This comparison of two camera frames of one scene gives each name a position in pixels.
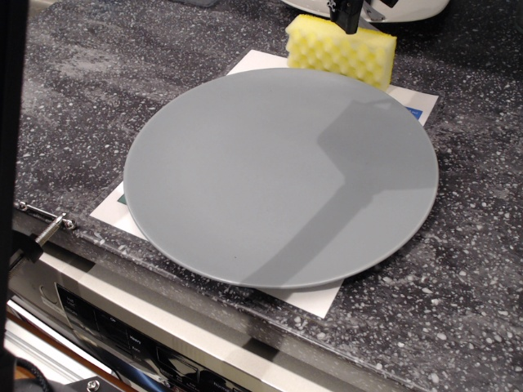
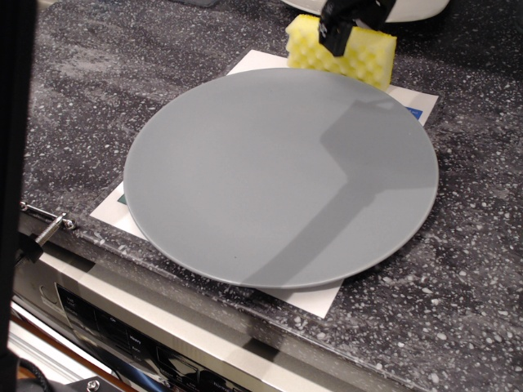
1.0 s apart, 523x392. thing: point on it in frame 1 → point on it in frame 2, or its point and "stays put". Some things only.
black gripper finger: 346,14 → 334,36
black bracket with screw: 94,384 stays put
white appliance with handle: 385,11 stays put
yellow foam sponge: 315,42 stays put
